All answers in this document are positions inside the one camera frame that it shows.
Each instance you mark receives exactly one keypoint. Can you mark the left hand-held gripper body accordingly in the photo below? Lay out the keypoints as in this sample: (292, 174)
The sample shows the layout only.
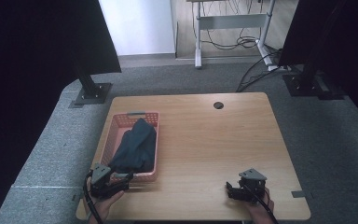
(99, 179)

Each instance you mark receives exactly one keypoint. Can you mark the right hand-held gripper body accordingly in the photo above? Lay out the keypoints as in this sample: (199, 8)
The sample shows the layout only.
(252, 185)

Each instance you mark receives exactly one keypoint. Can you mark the dark blue cloth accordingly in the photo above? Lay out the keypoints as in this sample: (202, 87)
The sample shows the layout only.
(135, 146)

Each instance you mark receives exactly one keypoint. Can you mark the pink plastic basket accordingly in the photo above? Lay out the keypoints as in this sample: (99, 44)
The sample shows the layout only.
(118, 124)

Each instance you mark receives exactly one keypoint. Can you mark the person's left hand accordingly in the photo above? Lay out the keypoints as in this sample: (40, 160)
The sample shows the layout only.
(107, 203)

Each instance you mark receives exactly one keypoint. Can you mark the person's right hand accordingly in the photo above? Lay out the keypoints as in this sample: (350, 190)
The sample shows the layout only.
(261, 211)

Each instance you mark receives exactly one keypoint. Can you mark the grey tape strip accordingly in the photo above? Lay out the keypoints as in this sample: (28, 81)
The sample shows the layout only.
(298, 194)

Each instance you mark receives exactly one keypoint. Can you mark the round black table grommet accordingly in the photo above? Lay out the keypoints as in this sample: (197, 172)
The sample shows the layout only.
(218, 105)

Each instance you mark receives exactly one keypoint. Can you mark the black metal stand base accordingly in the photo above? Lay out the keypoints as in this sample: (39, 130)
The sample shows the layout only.
(307, 84)
(93, 92)

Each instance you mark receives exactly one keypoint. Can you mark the black curtain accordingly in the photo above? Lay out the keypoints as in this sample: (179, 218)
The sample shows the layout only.
(28, 62)
(338, 37)

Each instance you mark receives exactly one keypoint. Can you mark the white metal desk frame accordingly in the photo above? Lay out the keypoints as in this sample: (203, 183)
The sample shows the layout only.
(230, 21)

